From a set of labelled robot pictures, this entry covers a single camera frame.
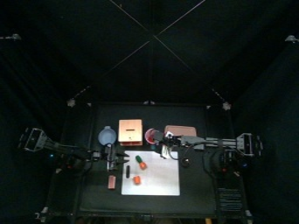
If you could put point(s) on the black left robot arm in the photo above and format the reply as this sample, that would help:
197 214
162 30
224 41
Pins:
57 147

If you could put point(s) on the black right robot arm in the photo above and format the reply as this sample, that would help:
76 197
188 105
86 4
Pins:
225 143

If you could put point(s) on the toy carrot top green orange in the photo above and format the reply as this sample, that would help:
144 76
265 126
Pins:
140 162

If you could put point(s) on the blue plate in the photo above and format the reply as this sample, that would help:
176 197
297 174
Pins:
106 136

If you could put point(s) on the orange toy carrot piece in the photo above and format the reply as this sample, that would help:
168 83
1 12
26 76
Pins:
136 180

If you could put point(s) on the red bowl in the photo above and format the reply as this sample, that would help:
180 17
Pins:
148 136

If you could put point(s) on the wooden box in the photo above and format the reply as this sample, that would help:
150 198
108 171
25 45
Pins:
129 131

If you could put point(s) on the pink rectangular block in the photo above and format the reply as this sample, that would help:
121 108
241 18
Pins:
112 182

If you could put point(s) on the black round knob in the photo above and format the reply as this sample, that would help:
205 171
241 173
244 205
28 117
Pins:
185 162

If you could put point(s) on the white mat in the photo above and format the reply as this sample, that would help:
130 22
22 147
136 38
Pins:
154 178

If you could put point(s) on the silver frame bracket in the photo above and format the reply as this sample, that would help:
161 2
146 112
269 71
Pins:
13 37
70 102
291 38
225 106
148 102

